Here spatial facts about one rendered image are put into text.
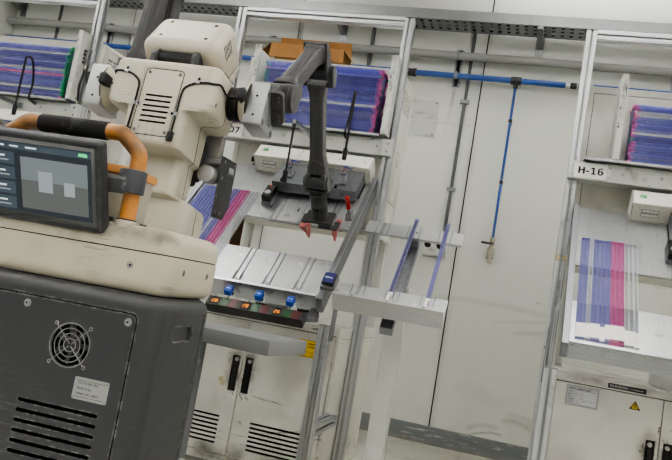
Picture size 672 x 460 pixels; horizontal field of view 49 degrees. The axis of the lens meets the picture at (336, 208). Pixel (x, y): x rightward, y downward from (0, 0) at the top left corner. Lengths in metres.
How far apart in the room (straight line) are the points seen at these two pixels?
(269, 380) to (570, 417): 1.06
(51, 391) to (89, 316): 0.15
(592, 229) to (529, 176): 1.63
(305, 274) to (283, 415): 0.57
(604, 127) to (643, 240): 0.53
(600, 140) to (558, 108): 1.42
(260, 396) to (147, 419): 1.41
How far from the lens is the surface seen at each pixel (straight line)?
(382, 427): 2.48
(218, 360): 2.87
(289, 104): 1.95
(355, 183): 2.82
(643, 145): 2.87
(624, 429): 2.67
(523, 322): 4.28
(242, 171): 3.06
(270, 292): 2.46
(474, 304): 4.29
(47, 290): 1.50
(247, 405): 2.83
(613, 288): 2.52
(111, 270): 1.43
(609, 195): 3.02
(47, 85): 3.61
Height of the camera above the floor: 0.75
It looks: 6 degrees up
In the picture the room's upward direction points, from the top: 10 degrees clockwise
